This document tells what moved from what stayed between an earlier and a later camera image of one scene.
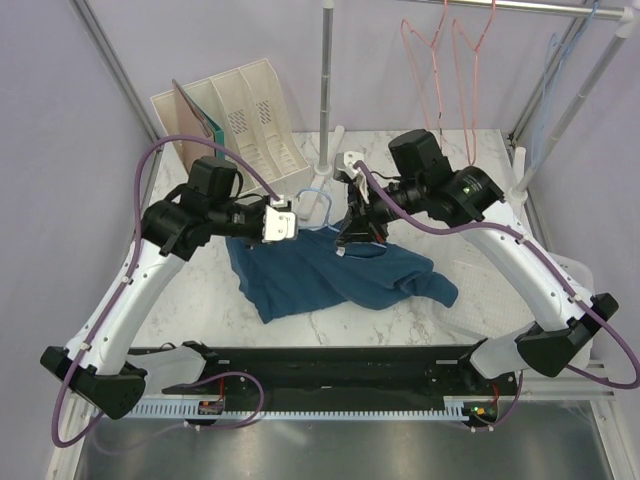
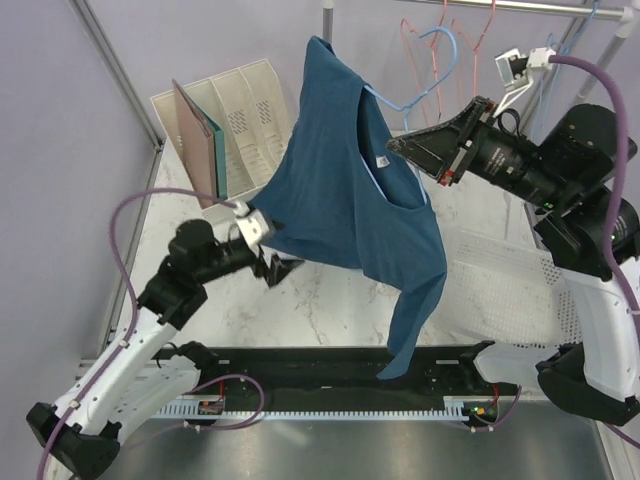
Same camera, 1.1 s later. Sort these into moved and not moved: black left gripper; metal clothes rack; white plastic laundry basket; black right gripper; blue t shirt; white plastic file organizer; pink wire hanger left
Moved: black left gripper; blue t shirt; black right gripper
Not moved: white plastic file organizer; white plastic laundry basket; metal clothes rack; pink wire hanger left
